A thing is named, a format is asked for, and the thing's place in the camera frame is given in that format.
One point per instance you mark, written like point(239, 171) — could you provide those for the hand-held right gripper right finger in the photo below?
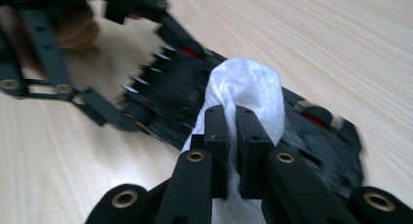
point(251, 146)

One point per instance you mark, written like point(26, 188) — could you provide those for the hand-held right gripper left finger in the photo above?
point(219, 146)

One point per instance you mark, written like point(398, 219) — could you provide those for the white wet wipe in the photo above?
point(246, 81)

